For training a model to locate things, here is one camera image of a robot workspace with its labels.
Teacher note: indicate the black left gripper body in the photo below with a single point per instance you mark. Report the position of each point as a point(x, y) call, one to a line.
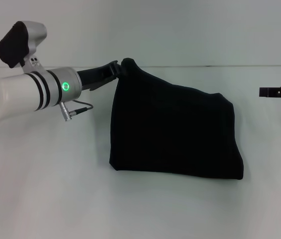
point(95, 76)

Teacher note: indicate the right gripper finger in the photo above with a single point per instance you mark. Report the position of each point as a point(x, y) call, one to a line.
point(272, 92)

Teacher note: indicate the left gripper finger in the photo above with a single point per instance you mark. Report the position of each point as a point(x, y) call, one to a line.
point(119, 69)

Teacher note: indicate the black t-shirt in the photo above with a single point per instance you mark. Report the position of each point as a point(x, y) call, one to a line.
point(175, 129)

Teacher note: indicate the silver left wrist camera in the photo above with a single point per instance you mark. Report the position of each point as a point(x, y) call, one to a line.
point(18, 47)

